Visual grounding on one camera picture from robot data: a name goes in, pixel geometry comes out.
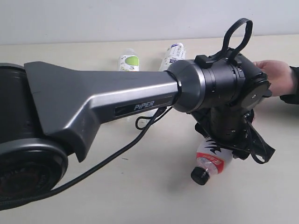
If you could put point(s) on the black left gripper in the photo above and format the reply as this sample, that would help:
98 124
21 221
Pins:
230 127

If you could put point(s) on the pink label bottle black cap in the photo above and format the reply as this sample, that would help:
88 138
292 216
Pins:
211 159

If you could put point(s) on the butterfly label clear bottle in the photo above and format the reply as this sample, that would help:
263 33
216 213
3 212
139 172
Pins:
128 61

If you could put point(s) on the green label bottle white cap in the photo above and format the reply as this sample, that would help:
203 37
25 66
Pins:
141 122

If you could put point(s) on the dark jacket sleeve forearm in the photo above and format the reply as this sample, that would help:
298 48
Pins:
290 93

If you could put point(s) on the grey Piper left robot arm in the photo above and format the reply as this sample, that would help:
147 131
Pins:
48 112

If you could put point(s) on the blue label clear tea bottle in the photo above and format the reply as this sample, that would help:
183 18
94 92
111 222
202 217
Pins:
174 53

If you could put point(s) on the person's open hand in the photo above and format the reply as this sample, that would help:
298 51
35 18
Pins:
275 71

